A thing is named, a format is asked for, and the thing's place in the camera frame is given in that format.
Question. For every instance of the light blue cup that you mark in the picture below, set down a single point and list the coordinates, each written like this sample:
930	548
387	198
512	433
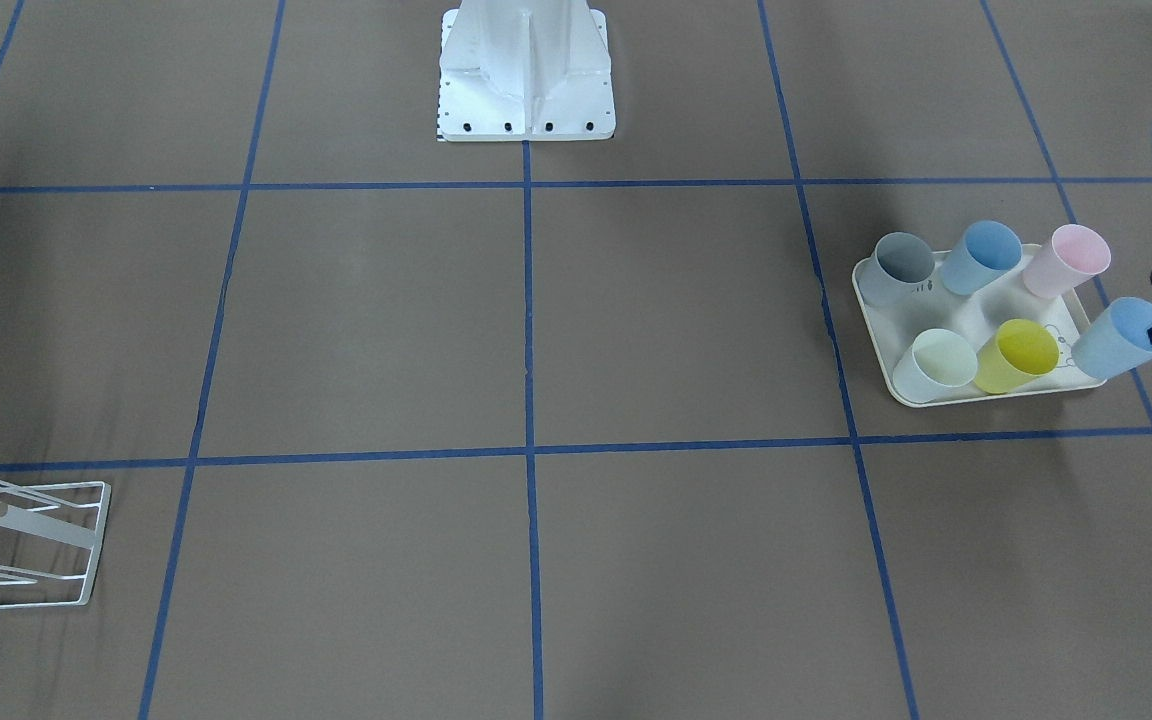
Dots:
1117	341

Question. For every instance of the yellow cup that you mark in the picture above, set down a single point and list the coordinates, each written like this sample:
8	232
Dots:
1020	352

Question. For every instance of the white cup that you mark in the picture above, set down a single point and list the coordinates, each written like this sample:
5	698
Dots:
936	364

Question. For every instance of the pink cup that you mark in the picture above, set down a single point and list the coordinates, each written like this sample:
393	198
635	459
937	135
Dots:
1074	255

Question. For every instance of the grey cup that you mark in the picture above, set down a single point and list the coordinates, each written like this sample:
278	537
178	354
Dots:
898	265

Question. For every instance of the cream serving tray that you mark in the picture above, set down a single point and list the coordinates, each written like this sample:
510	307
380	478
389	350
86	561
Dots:
893	328

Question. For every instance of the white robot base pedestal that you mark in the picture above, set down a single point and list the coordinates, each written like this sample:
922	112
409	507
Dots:
515	71

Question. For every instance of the white wire cup rack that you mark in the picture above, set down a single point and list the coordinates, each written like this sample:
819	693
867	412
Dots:
64	524

